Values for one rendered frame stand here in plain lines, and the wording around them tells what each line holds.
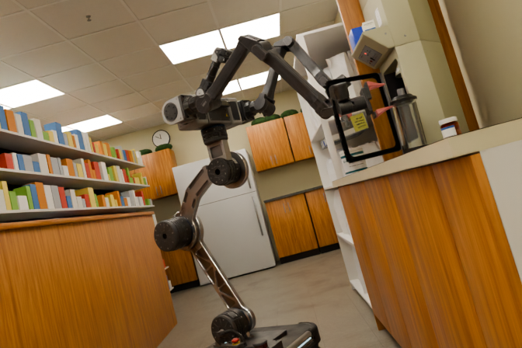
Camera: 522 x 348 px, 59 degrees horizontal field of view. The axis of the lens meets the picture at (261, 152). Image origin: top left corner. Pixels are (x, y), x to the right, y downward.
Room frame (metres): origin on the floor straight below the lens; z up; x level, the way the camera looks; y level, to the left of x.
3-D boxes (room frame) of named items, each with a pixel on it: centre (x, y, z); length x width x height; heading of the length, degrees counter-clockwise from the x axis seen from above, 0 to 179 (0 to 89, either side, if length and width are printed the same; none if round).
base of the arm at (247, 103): (2.55, -0.01, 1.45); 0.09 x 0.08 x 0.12; 147
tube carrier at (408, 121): (1.80, -0.59, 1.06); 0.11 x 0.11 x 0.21
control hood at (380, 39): (2.06, -0.61, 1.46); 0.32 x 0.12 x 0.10; 179
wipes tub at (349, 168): (2.63, -0.50, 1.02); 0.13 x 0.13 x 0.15
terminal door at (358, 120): (2.16, -0.51, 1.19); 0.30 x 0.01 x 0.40; 110
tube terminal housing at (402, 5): (2.06, -0.79, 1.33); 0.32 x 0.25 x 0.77; 179
